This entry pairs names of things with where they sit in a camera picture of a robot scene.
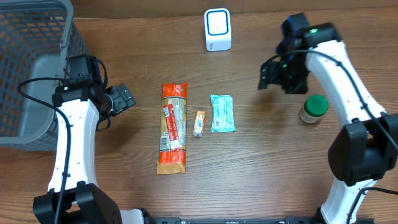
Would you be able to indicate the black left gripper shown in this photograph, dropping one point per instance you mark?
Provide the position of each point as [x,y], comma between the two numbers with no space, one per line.
[123,97]

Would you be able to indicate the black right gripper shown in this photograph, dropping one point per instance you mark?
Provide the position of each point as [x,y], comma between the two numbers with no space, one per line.
[267,76]

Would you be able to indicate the green lid jar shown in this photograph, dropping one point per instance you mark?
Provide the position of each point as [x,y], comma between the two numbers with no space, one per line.
[313,109]

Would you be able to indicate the teal wet wipes pack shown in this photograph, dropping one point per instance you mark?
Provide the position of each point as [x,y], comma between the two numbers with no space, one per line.
[223,116]

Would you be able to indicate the orange Kleenex tissue pack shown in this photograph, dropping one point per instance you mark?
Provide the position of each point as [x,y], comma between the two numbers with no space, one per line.
[198,128]

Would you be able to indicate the orange red noodle packet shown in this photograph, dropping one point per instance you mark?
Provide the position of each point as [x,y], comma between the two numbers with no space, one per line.
[173,131]

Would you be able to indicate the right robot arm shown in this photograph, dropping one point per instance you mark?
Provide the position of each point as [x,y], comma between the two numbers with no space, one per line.
[366,145]

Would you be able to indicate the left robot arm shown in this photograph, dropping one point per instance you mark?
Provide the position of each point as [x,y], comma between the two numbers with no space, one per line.
[82,102]

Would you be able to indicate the white barcode scanner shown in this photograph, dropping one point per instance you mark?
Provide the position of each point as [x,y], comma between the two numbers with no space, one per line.
[218,35]

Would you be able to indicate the grey plastic mesh basket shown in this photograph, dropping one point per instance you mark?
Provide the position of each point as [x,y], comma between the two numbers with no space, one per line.
[37,40]

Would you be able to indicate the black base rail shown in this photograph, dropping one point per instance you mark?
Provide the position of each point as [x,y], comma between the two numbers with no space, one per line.
[286,220]

